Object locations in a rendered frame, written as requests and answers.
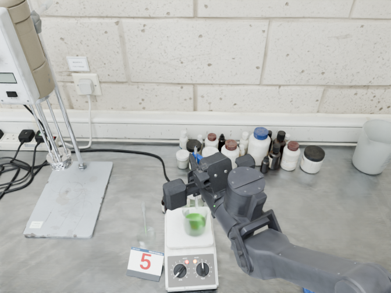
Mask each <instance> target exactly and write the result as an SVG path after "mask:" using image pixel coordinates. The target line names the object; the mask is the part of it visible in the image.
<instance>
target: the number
mask: <svg viewBox="0 0 391 293"><path fill-rule="evenodd" d="M162 257H163V256H161V255H155V254H151V253H146V252H140V251H135V250H132V251H131V257H130V263H129V267H132V268H136V269H141V270H146V271H151V272H155V273H160V270H161V263H162Z"/></svg>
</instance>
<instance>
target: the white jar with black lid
mask: <svg viewBox="0 0 391 293"><path fill-rule="evenodd" d="M324 157H325V151H324V150H323V149H322V148H320V147H318V146H315V145H310V146H307V147H306V148H305V150H304V153H303V156H302V159H301V162H300V167H301V168H302V169H303V170H304V171H305V172H307V173H317V172H319V170H320V168H321V166H322V162H323V160H324Z"/></svg>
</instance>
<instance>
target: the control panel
mask: <svg viewBox="0 0 391 293"><path fill-rule="evenodd" d="M186 260H188V261H189V262H188V263H186ZM194 260H196V261H197V262H196V263H194V262H193V261H194ZM200 263H206V264H207V265H208V267H209V273H208V274H207V275H206V276H205V277H202V276H199V275H198V274H197V271H196V268H197V265H198V264H200ZM178 264H182V265H184V266H185V267H186V270H187V271H186V275H185V276H184V277H182V278H178V277H175V275H174V272H173V270H174V268H175V266H176V265H178ZM214 284H216V280H215V263H214V254H213V253H209V254H198V255H179V256H168V287H187V286H197V285H214Z"/></svg>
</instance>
